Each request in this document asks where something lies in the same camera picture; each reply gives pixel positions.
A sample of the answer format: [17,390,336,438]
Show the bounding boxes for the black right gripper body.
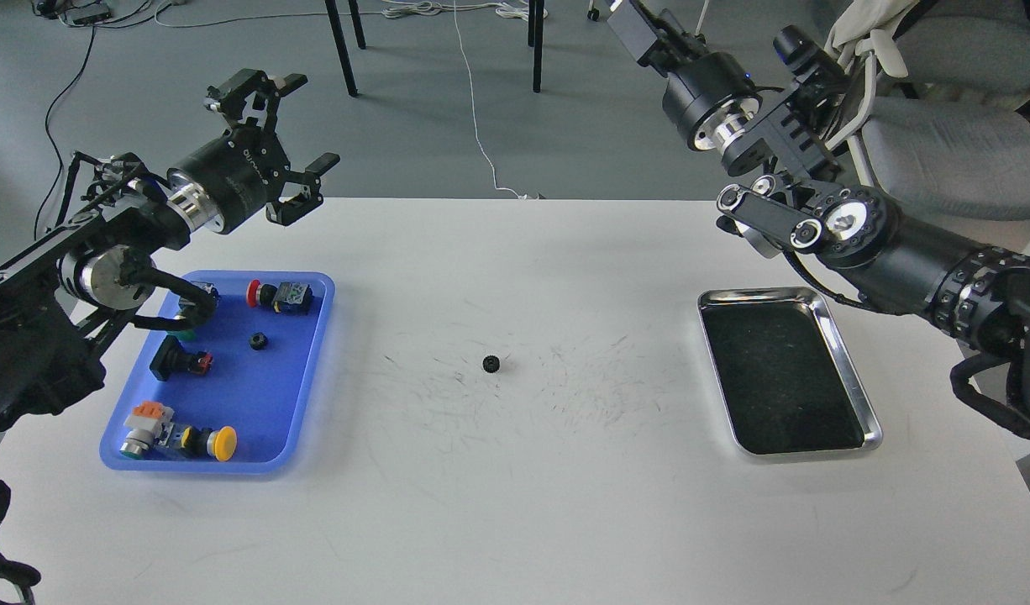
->
[662,51,761,153]

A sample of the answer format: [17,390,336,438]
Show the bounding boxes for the black floor cable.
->
[33,0,146,240]

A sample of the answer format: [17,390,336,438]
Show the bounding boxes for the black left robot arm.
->
[0,69,339,433]

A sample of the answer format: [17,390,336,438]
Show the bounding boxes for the white floor cable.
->
[155,0,549,201]

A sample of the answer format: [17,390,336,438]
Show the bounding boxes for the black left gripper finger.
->
[265,153,341,227]
[204,69,308,145]

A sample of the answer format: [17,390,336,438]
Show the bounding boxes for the steel tray with black mat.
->
[698,287,884,460]

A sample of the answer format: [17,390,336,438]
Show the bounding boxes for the green push button switch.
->
[168,281,220,342]

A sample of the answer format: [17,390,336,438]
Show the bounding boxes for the beige jacket on chair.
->
[825,1,922,106]

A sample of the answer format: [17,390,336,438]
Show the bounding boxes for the black power strip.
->
[61,1,113,28]

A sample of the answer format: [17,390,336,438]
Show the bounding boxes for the grey office chair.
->
[829,1,1030,254]

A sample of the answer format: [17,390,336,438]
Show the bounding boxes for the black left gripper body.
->
[168,133,290,234]

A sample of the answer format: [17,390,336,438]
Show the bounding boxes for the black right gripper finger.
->
[607,1,708,68]

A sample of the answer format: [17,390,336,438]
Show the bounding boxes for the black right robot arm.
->
[608,1,1030,440]

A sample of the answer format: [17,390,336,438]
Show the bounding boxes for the red push button switch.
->
[245,279,314,315]

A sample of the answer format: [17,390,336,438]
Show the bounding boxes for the blue plastic tray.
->
[99,271,337,475]

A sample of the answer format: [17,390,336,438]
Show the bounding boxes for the black table leg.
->
[527,0,545,93]
[323,0,368,98]

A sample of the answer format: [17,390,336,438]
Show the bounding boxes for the grey orange switch block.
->
[119,401,176,460]

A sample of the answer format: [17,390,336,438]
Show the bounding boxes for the yellow push button switch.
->
[162,423,238,462]

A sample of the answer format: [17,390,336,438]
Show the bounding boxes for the black table leg right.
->
[527,0,545,93]

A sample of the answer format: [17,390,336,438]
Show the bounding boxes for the black table leg left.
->
[323,0,368,98]

